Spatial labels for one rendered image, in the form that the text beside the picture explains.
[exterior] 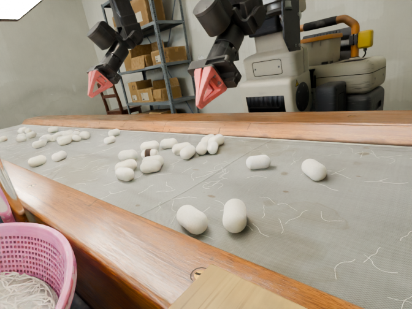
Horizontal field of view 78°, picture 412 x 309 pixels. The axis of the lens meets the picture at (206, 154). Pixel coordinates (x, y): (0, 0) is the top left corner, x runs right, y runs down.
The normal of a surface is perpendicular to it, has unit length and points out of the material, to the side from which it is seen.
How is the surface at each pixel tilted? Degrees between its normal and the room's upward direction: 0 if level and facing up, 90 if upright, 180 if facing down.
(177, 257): 0
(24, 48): 90
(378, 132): 45
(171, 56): 90
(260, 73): 98
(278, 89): 98
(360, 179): 0
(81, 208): 0
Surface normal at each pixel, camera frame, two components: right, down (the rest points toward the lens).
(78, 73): 0.69, 0.12
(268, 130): -0.55, -0.42
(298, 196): -0.15, -0.94
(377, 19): -0.70, 0.34
